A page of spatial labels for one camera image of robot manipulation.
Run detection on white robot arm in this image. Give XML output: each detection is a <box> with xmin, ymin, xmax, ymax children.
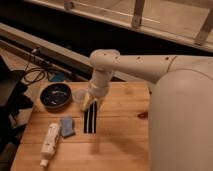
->
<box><xmin>82</xmin><ymin>49</ymin><xmax>213</xmax><ymax>171</ymax></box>

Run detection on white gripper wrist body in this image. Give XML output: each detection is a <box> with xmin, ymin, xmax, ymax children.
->
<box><xmin>88</xmin><ymin>70</ymin><xmax>113</xmax><ymax>98</ymax></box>

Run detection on blue cloth piece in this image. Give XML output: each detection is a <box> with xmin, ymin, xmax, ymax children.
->
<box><xmin>60</xmin><ymin>116</ymin><xmax>75</xmax><ymax>138</ymax></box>

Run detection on black cable on floor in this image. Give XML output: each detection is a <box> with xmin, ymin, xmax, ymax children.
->
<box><xmin>22</xmin><ymin>46</ymin><xmax>54</xmax><ymax>85</ymax></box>

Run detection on white tube bottle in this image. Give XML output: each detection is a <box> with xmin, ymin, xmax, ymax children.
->
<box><xmin>40</xmin><ymin>123</ymin><xmax>60</xmax><ymax>167</ymax></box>

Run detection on metal window rail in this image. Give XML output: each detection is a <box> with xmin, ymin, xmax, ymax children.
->
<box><xmin>0</xmin><ymin>22</ymin><xmax>134</xmax><ymax>84</ymax></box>

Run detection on translucent plastic cup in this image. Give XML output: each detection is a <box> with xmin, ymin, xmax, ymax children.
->
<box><xmin>72</xmin><ymin>89</ymin><xmax>87</xmax><ymax>109</ymax></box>

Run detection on dark blue ceramic bowl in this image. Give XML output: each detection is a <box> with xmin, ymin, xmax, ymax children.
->
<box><xmin>40</xmin><ymin>83</ymin><xmax>72</xmax><ymax>109</ymax></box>

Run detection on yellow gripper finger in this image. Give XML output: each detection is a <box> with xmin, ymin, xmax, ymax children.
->
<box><xmin>81</xmin><ymin>92</ymin><xmax>94</xmax><ymax>111</ymax></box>
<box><xmin>96</xmin><ymin>97</ymin><xmax>104</xmax><ymax>110</ymax></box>

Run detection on black chair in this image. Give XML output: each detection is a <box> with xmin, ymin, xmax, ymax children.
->
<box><xmin>0</xmin><ymin>55</ymin><xmax>33</xmax><ymax>154</ymax></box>

